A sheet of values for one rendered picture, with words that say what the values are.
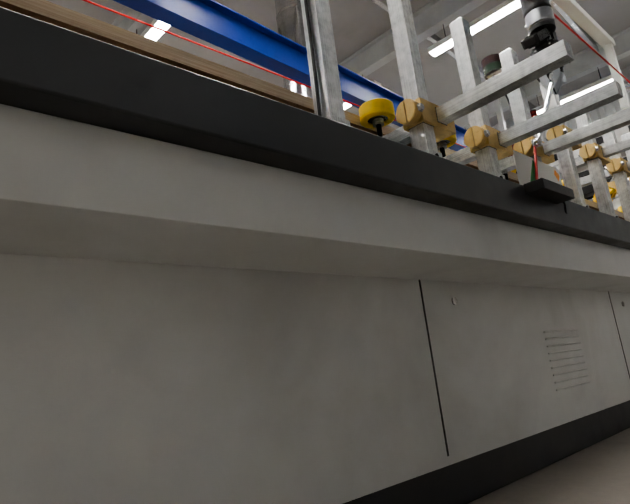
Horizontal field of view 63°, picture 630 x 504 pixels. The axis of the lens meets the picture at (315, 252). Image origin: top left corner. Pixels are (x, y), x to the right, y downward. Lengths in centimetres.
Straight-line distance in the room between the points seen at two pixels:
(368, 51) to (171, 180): 769
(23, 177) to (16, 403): 29
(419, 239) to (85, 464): 62
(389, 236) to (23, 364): 56
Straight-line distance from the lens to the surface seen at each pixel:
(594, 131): 148
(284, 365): 92
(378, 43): 818
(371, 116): 119
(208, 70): 99
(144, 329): 79
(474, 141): 125
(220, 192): 66
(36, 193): 57
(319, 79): 88
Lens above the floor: 33
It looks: 14 degrees up
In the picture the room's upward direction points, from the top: 7 degrees counter-clockwise
